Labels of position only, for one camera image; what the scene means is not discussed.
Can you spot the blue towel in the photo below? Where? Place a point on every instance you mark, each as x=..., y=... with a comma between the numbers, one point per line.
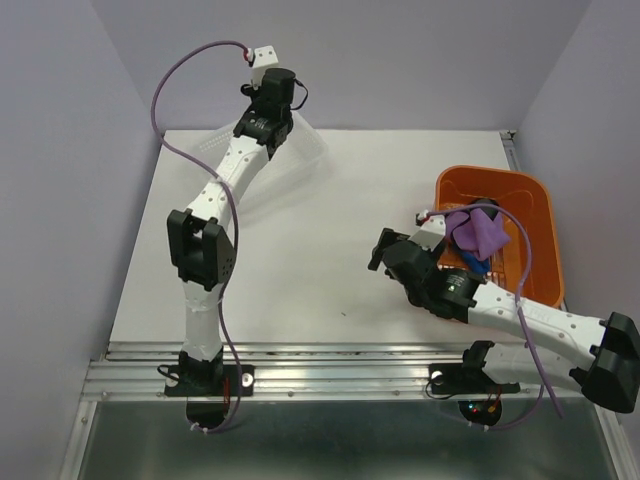
x=474, y=263

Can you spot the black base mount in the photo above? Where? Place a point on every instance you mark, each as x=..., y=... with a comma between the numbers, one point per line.
x=480, y=397
x=211, y=405

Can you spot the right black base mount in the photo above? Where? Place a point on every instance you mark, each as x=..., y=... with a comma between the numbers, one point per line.
x=480, y=397

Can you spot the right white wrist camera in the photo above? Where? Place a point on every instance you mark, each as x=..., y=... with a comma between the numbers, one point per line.
x=431, y=230

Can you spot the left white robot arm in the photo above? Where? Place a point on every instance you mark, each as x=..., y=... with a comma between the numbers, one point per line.
x=203, y=238

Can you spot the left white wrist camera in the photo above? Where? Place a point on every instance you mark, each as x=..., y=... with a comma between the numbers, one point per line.
x=260, y=60

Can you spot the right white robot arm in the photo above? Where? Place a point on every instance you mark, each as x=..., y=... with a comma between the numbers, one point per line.
x=596, y=357

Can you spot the white plastic basket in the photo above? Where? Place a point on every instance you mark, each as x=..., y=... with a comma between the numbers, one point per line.
x=291, y=165

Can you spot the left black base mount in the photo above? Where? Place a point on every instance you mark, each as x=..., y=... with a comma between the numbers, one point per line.
x=211, y=405

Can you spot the purple black-edged towel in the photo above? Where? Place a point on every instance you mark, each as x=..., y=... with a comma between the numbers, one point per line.
x=479, y=232

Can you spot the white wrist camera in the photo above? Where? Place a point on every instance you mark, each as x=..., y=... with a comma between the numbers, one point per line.
x=431, y=230
x=260, y=60

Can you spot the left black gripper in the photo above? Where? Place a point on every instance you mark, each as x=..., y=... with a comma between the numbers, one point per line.
x=255, y=95

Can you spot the aluminium mounting rail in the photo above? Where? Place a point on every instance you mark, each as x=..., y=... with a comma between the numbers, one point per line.
x=271, y=372

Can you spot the orange plastic tub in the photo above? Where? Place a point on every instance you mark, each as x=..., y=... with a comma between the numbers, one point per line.
x=529, y=201

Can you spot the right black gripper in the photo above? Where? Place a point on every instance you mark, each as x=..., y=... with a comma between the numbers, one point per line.
x=388, y=236

